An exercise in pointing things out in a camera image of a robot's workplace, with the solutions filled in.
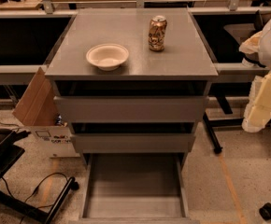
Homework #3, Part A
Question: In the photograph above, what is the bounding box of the white wrapped gripper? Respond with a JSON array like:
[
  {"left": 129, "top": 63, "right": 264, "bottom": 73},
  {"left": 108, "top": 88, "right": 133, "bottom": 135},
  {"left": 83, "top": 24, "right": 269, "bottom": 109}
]
[{"left": 239, "top": 31, "right": 263, "bottom": 54}]

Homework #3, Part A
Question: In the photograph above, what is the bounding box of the grey bottom drawer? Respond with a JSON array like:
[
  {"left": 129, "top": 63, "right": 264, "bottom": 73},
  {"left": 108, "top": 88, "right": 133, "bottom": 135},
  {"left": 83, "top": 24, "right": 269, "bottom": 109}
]
[{"left": 68, "top": 153, "right": 200, "bottom": 224}]

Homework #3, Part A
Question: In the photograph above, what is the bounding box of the grey drawer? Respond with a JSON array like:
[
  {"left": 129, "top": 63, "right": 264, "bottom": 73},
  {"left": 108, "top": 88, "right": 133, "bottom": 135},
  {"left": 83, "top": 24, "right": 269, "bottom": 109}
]
[
  {"left": 68, "top": 153, "right": 200, "bottom": 224},
  {"left": 54, "top": 96, "right": 208, "bottom": 123},
  {"left": 71, "top": 133, "right": 195, "bottom": 153}
]

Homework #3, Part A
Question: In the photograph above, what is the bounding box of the grey drawer cabinet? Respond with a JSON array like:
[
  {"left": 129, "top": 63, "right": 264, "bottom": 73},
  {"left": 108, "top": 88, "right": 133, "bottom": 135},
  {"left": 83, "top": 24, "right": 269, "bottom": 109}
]
[{"left": 44, "top": 7, "right": 220, "bottom": 170}]

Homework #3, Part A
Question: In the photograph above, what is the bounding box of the grey middle drawer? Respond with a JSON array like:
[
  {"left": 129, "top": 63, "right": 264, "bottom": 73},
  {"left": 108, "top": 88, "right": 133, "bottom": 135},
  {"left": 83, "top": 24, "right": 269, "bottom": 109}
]
[{"left": 71, "top": 133, "right": 195, "bottom": 153}]

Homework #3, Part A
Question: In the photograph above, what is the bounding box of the grey top drawer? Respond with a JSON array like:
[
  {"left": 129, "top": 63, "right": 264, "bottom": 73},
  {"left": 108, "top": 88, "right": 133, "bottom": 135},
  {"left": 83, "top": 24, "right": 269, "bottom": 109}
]
[{"left": 54, "top": 96, "right": 208, "bottom": 123}]

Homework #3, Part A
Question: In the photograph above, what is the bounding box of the black desk with legs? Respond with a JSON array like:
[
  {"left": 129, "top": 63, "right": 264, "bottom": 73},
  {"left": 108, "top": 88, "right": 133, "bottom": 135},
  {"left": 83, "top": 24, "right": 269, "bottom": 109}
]
[{"left": 202, "top": 9, "right": 271, "bottom": 155}]

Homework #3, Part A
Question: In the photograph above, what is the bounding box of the yellow foam padding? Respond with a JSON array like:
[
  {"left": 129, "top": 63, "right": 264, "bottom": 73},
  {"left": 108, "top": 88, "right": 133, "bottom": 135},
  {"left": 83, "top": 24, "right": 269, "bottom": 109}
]
[{"left": 242, "top": 71, "right": 271, "bottom": 133}]

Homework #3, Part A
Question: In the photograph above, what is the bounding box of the gold soda can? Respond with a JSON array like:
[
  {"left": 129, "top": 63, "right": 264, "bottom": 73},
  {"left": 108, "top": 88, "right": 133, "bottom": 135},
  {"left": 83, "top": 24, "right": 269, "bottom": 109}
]
[{"left": 149, "top": 15, "right": 167, "bottom": 51}]

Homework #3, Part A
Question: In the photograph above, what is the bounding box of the white paper bowl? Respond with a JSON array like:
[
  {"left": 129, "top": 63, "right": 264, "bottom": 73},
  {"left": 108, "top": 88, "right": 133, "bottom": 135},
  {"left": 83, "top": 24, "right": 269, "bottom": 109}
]
[{"left": 86, "top": 44, "right": 129, "bottom": 71}]

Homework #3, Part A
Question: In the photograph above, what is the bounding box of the black caster bottom right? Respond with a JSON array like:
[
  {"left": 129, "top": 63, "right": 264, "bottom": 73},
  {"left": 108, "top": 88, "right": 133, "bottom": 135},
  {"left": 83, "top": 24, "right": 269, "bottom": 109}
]
[{"left": 259, "top": 203, "right": 271, "bottom": 220}]

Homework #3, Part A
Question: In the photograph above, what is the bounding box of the cardboard box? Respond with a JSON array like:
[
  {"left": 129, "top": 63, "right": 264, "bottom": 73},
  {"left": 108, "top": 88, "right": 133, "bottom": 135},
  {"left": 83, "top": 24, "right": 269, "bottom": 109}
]
[{"left": 13, "top": 68, "right": 78, "bottom": 158}]

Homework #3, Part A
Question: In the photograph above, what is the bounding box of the black stand left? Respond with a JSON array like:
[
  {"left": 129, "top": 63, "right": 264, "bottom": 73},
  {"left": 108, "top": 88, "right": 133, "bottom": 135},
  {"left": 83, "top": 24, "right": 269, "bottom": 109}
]
[{"left": 0, "top": 128, "right": 80, "bottom": 224}]

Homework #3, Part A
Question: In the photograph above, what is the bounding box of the black cable on floor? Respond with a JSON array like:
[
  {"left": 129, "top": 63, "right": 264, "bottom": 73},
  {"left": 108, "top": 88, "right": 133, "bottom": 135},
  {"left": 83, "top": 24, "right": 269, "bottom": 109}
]
[{"left": 1, "top": 171, "right": 70, "bottom": 224}]

